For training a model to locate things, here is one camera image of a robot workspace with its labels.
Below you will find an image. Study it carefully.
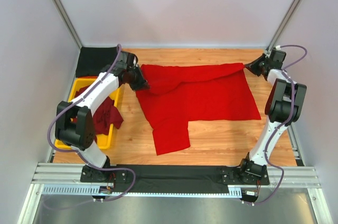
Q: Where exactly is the bright red t shirt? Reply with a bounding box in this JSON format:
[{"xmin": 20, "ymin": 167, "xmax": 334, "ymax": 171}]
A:
[{"xmin": 136, "ymin": 63, "xmax": 261, "ymax": 155}]

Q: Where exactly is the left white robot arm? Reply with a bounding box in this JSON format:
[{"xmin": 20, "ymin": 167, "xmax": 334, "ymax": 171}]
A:
[{"xmin": 48, "ymin": 50, "xmax": 149, "ymax": 171}]

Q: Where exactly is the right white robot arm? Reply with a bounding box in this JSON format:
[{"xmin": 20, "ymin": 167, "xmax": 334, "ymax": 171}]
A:
[{"xmin": 239, "ymin": 45, "xmax": 307, "ymax": 182}]

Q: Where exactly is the folded black t shirt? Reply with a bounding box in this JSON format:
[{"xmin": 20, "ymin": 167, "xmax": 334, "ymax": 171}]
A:
[{"xmin": 75, "ymin": 46, "xmax": 120, "ymax": 78}]

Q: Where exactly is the dark red t shirt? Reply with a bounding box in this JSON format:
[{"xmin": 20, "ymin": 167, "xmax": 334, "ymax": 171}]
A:
[{"xmin": 75, "ymin": 83, "xmax": 125, "ymax": 136}]

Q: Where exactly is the yellow plastic bin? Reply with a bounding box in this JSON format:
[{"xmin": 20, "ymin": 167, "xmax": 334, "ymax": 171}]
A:
[{"xmin": 55, "ymin": 75, "xmax": 124, "ymax": 150}]

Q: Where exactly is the black cloth strip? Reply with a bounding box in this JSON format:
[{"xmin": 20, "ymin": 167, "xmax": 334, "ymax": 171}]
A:
[{"xmin": 118, "ymin": 165, "xmax": 228, "ymax": 193}]

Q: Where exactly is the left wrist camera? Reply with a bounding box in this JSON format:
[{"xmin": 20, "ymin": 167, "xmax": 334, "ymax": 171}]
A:
[{"xmin": 124, "ymin": 52, "xmax": 138, "ymax": 68}]

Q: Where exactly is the right aluminium corner post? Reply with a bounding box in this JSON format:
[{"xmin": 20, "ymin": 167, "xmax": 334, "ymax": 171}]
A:
[{"xmin": 265, "ymin": 0, "xmax": 302, "ymax": 52}]

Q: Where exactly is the aluminium corner post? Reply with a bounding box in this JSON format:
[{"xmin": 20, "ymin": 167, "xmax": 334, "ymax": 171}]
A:
[
  {"xmin": 52, "ymin": 0, "xmax": 82, "ymax": 48},
  {"xmin": 265, "ymin": 0, "xmax": 302, "ymax": 52}
]

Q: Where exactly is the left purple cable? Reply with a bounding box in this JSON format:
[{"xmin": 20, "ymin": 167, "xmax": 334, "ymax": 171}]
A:
[{"xmin": 42, "ymin": 43, "xmax": 137, "ymax": 210}]

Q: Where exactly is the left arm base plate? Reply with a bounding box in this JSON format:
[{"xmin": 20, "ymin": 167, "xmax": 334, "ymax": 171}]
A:
[{"xmin": 80, "ymin": 165, "xmax": 134, "ymax": 183}]

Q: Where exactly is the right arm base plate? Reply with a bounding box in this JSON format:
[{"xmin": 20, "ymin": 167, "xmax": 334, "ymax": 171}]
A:
[{"xmin": 220, "ymin": 166, "xmax": 270, "ymax": 185}]

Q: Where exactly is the slotted grey cable duct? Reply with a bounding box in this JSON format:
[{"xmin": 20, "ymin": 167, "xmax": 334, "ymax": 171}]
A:
[{"xmin": 42, "ymin": 184, "xmax": 242, "ymax": 199}]

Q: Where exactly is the aluminium front rail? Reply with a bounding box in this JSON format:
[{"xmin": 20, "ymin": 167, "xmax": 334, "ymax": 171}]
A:
[{"xmin": 31, "ymin": 163, "xmax": 321, "ymax": 189}]

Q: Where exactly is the left aluminium corner post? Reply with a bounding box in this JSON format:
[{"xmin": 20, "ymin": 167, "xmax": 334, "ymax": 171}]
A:
[{"xmin": 52, "ymin": 0, "xmax": 82, "ymax": 48}]

